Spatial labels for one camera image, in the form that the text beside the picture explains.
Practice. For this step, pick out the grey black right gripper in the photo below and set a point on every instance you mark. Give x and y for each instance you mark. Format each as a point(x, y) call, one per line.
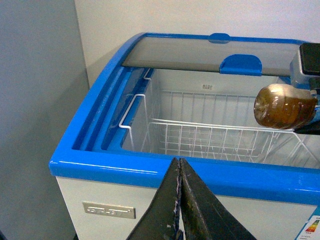
point(305, 67)

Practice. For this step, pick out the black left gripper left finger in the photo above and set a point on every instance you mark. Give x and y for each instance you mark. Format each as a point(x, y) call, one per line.
point(161, 221)

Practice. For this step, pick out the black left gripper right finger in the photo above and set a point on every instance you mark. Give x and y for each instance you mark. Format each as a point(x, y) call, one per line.
point(204, 216)

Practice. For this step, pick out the brown tea drink bottle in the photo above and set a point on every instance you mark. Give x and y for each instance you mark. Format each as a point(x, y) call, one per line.
point(282, 106)

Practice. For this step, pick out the silver brand nameplate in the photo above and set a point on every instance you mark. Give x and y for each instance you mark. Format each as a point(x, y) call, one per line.
point(109, 210)

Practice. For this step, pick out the sliding glass freezer lid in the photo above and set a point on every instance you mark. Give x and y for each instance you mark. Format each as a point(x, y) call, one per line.
point(218, 53)

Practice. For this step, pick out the China energy label sticker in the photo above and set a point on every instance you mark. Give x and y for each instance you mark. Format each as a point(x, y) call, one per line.
point(311, 229)

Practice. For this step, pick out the white blue chest freezer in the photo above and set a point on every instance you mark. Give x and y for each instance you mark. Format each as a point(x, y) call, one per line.
point(273, 202)

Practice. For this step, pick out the white wire freezer basket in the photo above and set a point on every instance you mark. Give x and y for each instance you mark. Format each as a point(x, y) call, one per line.
point(211, 116)

